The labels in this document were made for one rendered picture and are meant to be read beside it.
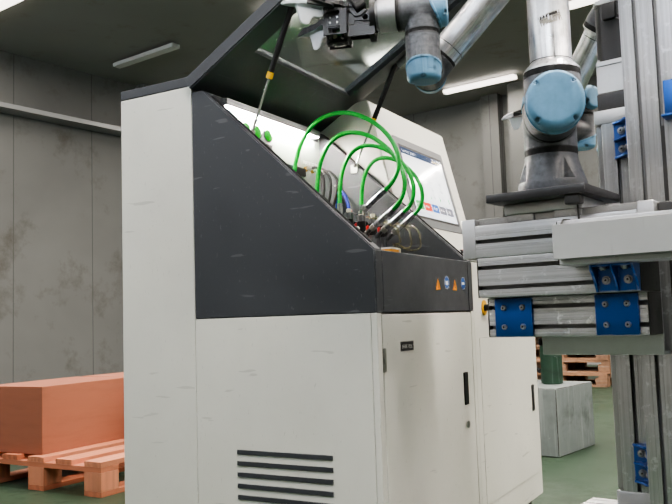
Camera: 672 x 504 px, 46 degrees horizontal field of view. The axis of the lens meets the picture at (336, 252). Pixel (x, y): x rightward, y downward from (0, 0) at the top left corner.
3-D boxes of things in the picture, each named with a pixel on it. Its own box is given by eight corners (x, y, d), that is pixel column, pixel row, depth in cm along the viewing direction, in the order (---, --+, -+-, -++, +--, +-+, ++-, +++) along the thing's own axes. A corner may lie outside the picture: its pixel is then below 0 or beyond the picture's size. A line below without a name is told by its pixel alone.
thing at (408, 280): (384, 312, 202) (381, 249, 204) (368, 313, 204) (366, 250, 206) (469, 310, 256) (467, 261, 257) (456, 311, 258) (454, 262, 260)
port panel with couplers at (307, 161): (310, 239, 271) (308, 149, 274) (302, 240, 273) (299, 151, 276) (329, 242, 283) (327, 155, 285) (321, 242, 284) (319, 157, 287)
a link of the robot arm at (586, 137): (557, 150, 249) (555, 115, 250) (583, 152, 254) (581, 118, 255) (575, 144, 242) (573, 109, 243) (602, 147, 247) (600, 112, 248)
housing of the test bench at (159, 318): (199, 605, 221) (190, 75, 233) (124, 591, 234) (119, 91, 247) (409, 498, 342) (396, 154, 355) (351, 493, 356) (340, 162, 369)
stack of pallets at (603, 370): (634, 381, 868) (629, 306, 875) (611, 387, 808) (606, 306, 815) (538, 379, 934) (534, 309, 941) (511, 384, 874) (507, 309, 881)
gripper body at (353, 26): (319, 35, 173) (374, 29, 170) (319, -1, 175) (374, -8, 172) (327, 51, 180) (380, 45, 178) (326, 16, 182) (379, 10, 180)
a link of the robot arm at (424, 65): (445, 89, 178) (442, 41, 179) (441, 74, 167) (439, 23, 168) (409, 92, 180) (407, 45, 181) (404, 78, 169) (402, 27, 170)
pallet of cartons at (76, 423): (153, 443, 525) (152, 368, 529) (272, 450, 481) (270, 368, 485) (-28, 484, 405) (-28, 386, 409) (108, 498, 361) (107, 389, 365)
